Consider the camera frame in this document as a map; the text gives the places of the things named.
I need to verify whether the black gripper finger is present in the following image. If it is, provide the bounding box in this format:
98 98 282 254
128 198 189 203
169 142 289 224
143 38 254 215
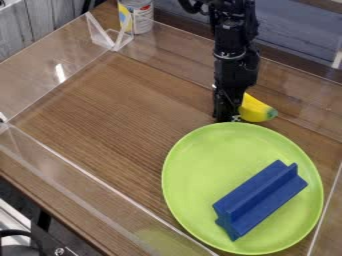
213 87 229 123
227 88 245 122

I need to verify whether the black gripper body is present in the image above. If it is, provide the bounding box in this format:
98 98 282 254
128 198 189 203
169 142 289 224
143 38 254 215
214 46 261 100

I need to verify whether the yellow toy banana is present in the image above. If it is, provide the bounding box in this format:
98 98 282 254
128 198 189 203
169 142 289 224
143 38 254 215
239 93 278 123

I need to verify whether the blue plastic block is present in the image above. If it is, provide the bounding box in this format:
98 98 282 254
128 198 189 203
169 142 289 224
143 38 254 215
213 160 307 241

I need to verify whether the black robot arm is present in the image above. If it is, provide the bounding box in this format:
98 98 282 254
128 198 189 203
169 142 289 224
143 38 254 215
178 0 261 122

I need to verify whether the green round plate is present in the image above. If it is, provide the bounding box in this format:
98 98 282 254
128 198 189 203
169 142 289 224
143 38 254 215
162 123 323 255

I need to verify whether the white yellow can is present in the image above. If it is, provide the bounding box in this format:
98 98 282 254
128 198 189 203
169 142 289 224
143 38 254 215
118 0 154 34

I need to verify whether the clear acrylic enclosure wall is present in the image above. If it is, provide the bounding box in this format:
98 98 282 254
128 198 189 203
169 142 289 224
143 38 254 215
0 9 342 256

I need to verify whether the clear acrylic corner bracket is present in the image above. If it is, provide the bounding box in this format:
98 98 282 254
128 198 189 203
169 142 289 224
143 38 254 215
86 12 135 52

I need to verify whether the black cable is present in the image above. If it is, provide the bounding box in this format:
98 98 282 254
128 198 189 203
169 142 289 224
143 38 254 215
0 229 44 256

